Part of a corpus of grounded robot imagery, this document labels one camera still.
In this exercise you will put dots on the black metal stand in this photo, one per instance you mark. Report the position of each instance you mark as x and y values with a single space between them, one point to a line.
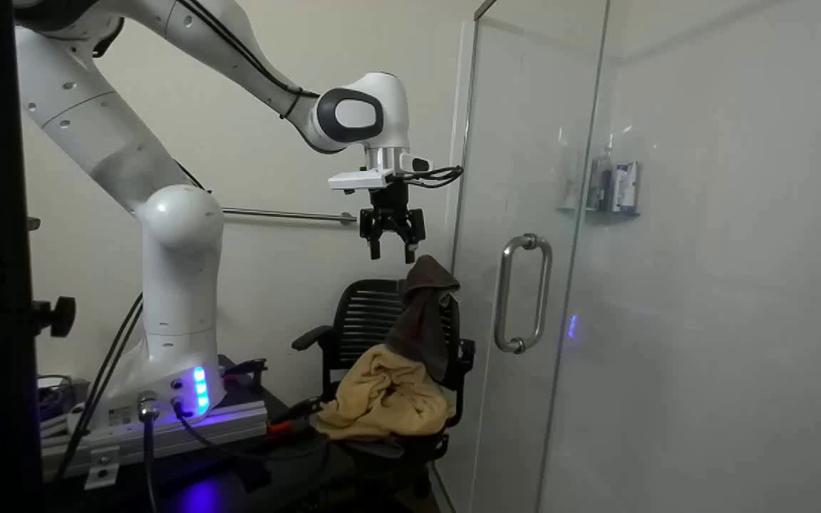
2 238

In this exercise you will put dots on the metal wall towel bar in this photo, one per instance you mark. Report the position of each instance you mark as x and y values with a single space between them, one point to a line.
287 218

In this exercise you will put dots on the dark shower bottle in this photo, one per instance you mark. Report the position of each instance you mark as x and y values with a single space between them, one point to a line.
602 185

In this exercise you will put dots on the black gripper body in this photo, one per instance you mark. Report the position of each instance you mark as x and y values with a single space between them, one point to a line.
391 214

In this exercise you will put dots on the shower wall shelf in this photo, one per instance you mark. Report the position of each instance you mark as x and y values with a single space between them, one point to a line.
610 218

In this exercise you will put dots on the light shower bottle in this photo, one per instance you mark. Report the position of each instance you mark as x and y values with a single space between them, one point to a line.
629 185

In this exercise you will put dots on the brown cloth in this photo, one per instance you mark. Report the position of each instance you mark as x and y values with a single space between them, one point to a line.
427 314

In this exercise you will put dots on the fixed glass shower panel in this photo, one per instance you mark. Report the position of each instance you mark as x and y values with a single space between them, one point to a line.
734 314

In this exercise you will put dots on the black stand knob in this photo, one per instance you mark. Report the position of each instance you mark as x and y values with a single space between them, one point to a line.
59 318

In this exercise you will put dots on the yellow cloth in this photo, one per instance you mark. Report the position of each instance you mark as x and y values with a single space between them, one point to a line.
382 395

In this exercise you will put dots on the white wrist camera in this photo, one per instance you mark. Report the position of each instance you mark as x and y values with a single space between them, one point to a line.
362 178

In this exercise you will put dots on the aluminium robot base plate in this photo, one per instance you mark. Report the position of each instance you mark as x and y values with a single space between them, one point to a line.
144 431

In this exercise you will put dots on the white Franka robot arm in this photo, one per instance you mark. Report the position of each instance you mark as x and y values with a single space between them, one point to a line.
178 287

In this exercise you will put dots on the glass shower door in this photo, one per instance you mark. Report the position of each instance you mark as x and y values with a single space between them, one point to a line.
486 143

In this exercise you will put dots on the black mesh office chair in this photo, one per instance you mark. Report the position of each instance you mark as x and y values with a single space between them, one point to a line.
362 318

